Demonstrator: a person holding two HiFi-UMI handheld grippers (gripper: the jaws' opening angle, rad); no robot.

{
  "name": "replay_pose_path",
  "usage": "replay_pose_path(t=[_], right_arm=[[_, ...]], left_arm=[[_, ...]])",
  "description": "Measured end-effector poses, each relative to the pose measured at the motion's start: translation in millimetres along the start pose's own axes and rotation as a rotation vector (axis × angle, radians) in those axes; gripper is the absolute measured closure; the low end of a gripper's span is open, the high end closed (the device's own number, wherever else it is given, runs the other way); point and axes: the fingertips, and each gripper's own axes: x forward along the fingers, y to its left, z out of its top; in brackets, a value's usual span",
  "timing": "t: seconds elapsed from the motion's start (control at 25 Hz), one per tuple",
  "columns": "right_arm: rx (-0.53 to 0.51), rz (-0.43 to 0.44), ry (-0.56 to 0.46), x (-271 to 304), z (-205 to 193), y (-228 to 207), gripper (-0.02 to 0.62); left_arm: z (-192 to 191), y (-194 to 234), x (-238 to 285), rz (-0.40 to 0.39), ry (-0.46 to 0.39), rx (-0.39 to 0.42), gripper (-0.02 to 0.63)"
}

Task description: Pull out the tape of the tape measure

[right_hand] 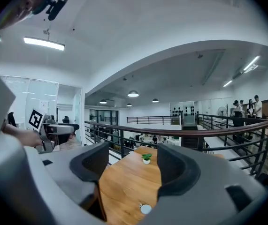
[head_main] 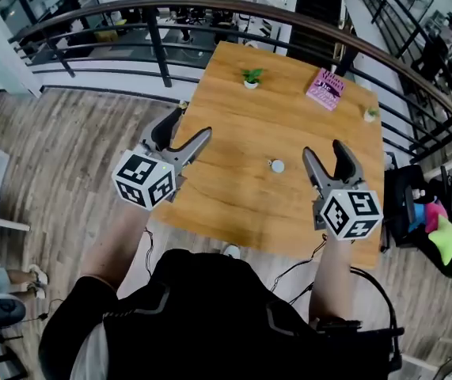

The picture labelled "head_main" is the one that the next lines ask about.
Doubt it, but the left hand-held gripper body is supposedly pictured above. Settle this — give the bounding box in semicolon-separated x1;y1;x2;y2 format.
111;140;189;212

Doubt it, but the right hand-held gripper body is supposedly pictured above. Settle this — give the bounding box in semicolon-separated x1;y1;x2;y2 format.
311;177;384;241

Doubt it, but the person's left forearm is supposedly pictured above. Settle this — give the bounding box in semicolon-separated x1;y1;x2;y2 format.
79;202;151;292

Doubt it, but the person's right forearm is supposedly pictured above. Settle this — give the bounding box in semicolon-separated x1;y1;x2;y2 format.
308;234;354;324

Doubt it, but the black office chair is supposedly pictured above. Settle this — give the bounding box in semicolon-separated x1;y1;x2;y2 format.
383;164;452;279

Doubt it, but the blue cushion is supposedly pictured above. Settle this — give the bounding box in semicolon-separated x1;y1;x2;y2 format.
410;203;428;233

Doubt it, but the pink book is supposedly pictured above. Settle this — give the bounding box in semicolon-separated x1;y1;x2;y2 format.
305;67;346;112

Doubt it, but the pink cushion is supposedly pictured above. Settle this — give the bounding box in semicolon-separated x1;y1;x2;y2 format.
424;199;450;233

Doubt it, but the potted plant in white pot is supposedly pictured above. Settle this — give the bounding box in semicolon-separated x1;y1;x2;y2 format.
240;68;265;90

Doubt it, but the black railing with wooden handrail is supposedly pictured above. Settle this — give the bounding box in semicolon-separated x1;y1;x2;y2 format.
7;0;452;164

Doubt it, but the green star cushion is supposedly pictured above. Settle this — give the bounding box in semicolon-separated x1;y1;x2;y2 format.
427;214;452;264

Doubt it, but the person's black shirt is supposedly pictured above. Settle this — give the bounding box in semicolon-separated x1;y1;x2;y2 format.
37;248;393;380

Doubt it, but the grey round-faced device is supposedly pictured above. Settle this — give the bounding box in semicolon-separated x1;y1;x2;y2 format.
0;293;27;330

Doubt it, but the thin black cable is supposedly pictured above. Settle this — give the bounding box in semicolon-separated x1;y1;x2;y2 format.
142;227;155;276
269;234;328;304

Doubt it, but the thick black cable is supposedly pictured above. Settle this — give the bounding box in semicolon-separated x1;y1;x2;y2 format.
350;266;403;371

